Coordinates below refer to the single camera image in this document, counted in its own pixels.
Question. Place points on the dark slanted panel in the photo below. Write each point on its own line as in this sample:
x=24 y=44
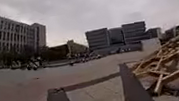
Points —
x=133 y=87

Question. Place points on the low brown building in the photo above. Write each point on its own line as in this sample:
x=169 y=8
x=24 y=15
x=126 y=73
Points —
x=60 y=51

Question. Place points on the row of trees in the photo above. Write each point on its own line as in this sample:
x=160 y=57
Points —
x=7 y=56

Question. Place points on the row of parked vehicles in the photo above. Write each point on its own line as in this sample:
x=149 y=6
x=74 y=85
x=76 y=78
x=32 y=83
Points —
x=78 y=59

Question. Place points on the pale low wall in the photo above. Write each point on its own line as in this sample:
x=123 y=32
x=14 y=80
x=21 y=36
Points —
x=150 y=44

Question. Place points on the grey block building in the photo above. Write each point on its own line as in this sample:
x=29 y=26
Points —
x=122 y=34

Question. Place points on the long pale multistorey building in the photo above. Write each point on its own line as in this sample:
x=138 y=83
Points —
x=1 y=33

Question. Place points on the wooden lattice structure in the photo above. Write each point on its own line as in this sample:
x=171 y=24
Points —
x=175 y=54

